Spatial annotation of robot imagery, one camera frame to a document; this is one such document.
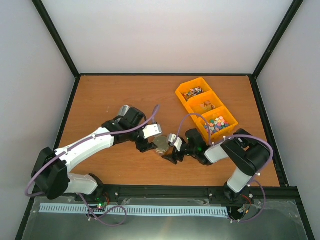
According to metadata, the clear glass jar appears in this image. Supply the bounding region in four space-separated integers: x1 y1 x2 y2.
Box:
154 144 170 155

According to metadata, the gold jar lid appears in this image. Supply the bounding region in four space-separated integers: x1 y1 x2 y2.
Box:
153 135 169 147

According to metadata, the silver metal scoop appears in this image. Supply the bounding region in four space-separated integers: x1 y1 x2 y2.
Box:
117 105 131 117

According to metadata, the yellow star candy bin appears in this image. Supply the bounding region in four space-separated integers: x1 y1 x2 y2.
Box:
195 106 239 143

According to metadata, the yellow popsicle candy bin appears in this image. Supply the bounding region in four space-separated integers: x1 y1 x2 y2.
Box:
184 91 225 115

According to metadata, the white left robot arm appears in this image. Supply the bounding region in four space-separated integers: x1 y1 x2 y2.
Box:
25 105 162 202

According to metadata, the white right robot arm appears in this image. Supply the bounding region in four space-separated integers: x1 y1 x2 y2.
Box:
162 128 274 203

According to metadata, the pile of star candies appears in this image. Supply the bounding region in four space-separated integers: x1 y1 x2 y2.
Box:
203 116 231 135

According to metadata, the pile of popsicle candies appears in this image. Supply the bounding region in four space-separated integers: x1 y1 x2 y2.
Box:
199 101 216 111

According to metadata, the pile of lollipops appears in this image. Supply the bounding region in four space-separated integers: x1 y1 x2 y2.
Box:
182 86 204 101

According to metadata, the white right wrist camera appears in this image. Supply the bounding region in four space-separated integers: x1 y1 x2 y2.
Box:
167 133 184 152

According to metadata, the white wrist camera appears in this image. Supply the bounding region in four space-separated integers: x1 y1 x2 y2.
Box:
167 133 184 152
142 123 163 139

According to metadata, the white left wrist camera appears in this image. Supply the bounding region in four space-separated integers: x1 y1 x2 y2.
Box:
142 123 163 139

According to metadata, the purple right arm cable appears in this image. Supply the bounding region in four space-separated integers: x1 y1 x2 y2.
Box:
174 113 275 223

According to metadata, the light blue cable duct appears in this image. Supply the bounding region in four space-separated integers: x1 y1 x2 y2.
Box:
38 203 228 218

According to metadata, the black aluminium frame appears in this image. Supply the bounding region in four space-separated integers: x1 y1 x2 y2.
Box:
14 0 316 240

